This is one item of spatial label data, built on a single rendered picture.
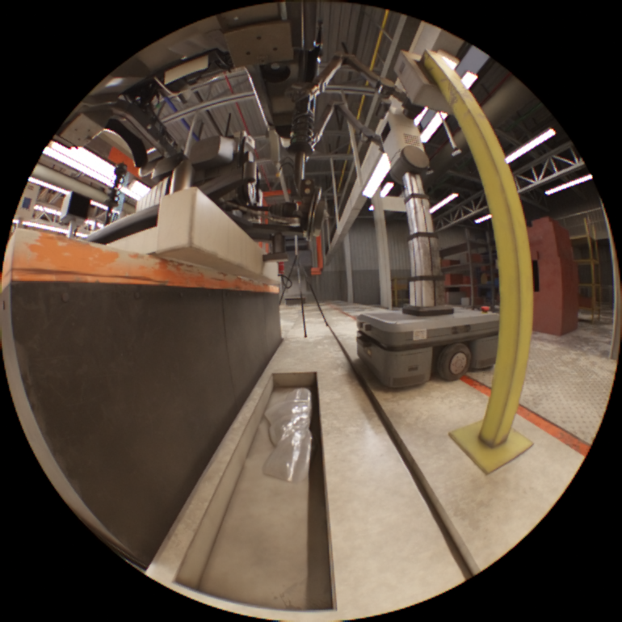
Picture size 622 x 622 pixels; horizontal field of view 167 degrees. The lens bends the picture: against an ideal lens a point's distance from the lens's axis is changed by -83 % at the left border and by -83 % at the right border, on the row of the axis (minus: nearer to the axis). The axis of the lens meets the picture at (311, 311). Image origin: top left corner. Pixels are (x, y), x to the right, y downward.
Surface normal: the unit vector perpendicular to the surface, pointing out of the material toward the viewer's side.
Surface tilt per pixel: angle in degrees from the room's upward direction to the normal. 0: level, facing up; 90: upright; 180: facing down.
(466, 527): 0
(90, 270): 90
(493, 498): 0
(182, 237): 90
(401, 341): 90
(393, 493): 0
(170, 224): 90
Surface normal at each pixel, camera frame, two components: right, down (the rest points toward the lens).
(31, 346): 1.00, -0.06
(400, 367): -0.17, 0.08
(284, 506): -0.06, -1.00
